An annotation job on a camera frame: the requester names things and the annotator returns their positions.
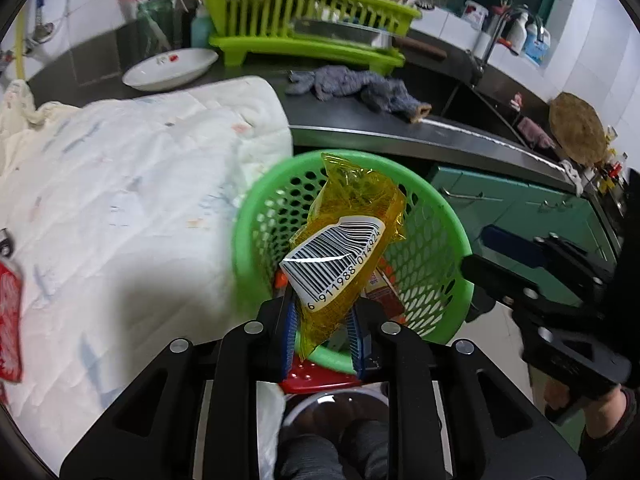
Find green cabinet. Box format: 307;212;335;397
427;165;617;262

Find round woven mat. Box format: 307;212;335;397
548;91;608;163

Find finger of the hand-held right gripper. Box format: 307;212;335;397
460;255;543;307
480;225;552;272

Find green glass jar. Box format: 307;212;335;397
137;0;177;53

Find metal sink faucet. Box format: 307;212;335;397
470;5;531;86

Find blue detergent bottle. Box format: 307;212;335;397
522;22;551;66

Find green dish rack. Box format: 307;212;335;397
195;0;423;68

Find red plastic stool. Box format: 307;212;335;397
279;357;362;393

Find yellow hose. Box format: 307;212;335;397
14;7;29;81

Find pink cloth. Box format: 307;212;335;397
517;117;553;148

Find white plate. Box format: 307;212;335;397
122;49;218;92

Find cleaver with wooden handle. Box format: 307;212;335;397
290;19;448;59

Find yellow plastic packet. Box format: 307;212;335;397
280;152;407;361

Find white spray bottle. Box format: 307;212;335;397
505;12;531;56

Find cream quilted cloth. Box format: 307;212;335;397
0;76;293;441

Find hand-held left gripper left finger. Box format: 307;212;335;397
60;295;301;480

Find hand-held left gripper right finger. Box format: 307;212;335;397
350;300;586;480

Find person's grey trouser legs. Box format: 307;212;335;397
277;420;391;480

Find grey rag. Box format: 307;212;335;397
286;65;432;126

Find red printed plastic cup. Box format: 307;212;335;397
0;260;25;386

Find green plastic basket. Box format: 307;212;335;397
232;150;475;373

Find teal bottle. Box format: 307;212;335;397
192;5;218;48

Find person's right hand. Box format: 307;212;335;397
580;387;636;458

